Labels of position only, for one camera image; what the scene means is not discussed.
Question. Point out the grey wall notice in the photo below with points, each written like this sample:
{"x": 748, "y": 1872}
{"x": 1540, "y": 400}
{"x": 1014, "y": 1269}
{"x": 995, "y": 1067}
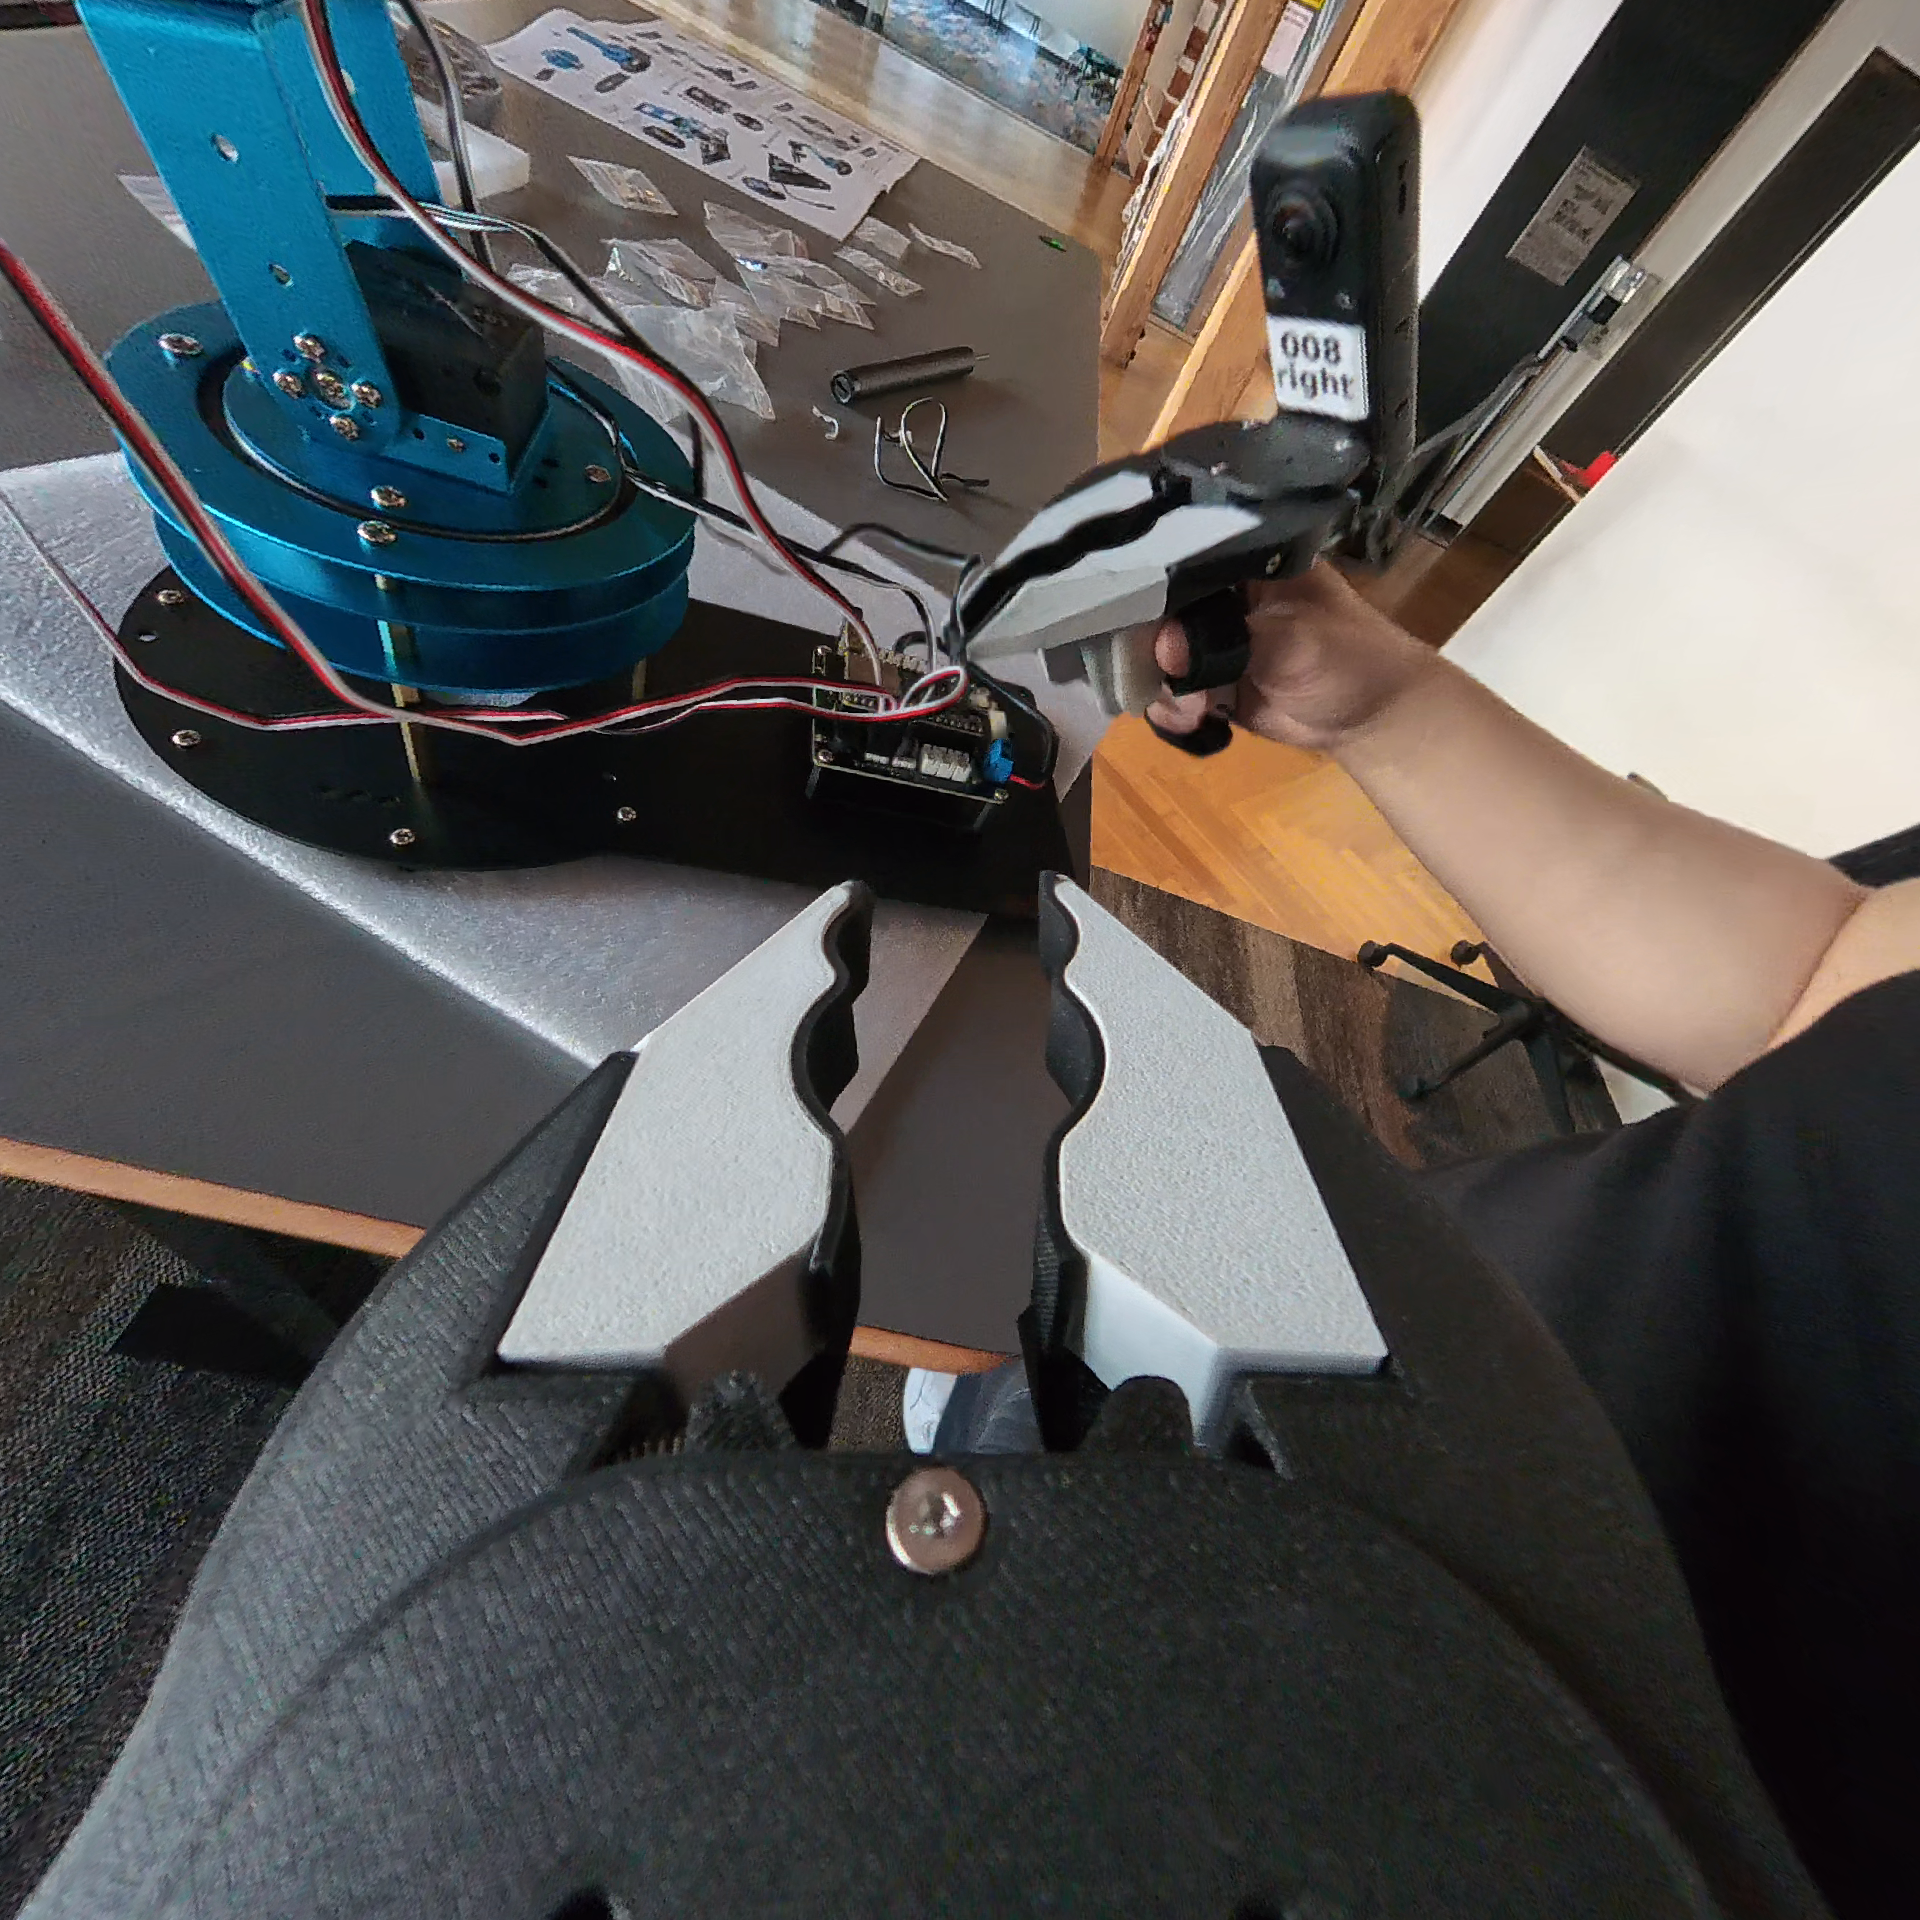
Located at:
{"x": 1572, "y": 218}

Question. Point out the white foam frame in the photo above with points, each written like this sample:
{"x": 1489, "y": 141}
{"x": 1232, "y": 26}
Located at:
{"x": 487, "y": 157}

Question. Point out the printed instruction sheet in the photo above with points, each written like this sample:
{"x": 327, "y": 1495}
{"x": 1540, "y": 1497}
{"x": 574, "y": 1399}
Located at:
{"x": 840, "y": 195}

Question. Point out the black control circuit board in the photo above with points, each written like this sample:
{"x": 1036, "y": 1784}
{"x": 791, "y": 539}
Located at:
{"x": 914, "y": 757}

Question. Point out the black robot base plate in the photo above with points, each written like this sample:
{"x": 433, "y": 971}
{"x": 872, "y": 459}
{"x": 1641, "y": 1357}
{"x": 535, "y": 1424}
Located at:
{"x": 600, "y": 796}

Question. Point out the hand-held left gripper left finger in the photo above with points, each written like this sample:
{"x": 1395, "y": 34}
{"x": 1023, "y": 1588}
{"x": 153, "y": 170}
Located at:
{"x": 704, "y": 1200}

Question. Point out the pile of clear plastic bags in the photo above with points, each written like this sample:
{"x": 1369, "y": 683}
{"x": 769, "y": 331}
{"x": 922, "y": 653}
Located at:
{"x": 704, "y": 359}

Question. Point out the dark parts bag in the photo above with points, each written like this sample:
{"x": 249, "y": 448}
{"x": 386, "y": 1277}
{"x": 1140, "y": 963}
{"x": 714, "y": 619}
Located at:
{"x": 476, "y": 83}

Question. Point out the blue hobby robot arm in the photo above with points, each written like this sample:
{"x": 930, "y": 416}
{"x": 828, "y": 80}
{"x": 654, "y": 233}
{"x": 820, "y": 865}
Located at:
{"x": 450, "y": 608}

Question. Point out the white foam sheet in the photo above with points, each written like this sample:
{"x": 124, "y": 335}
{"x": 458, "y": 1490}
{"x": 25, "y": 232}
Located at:
{"x": 494, "y": 960}

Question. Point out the person's right forearm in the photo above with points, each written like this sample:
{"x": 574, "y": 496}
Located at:
{"x": 1588, "y": 884}

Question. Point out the person's right hand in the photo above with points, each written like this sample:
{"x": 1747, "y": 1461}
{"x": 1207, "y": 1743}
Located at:
{"x": 1320, "y": 661}

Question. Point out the black screwdriver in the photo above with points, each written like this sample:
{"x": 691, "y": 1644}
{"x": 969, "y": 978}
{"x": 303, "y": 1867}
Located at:
{"x": 908, "y": 372}

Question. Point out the black office chair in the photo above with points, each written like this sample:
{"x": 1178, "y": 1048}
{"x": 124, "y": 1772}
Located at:
{"x": 1515, "y": 1020}

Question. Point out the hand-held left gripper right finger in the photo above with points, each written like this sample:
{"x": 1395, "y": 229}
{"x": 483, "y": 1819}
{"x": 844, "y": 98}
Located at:
{"x": 1200, "y": 1215}

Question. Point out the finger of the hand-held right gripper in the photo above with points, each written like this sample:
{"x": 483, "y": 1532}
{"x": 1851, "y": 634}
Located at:
{"x": 1089, "y": 504}
{"x": 1108, "y": 579}

